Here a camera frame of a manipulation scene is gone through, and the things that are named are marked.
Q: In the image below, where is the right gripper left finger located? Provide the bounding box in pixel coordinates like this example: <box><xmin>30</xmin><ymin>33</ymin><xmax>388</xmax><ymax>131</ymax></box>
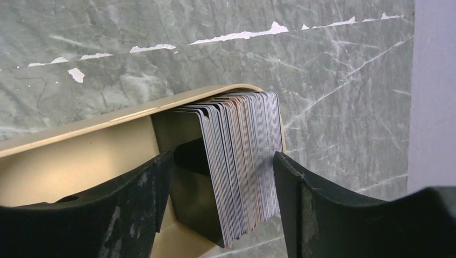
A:
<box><xmin>1</xmin><ymin>152</ymin><xmax>174</xmax><ymax>257</ymax></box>

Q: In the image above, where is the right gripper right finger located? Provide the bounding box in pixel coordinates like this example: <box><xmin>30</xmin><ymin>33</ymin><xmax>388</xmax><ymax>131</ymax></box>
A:
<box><xmin>273</xmin><ymin>152</ymin><xmax>455</xmax><ymax>257</ymax></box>

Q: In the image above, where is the stack of white cards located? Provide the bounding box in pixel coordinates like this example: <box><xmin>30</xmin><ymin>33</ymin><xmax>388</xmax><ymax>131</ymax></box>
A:
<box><xmin>173</xmin><ymin>91</ymin><xmax>284</xmax><ymax>248</ymax></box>

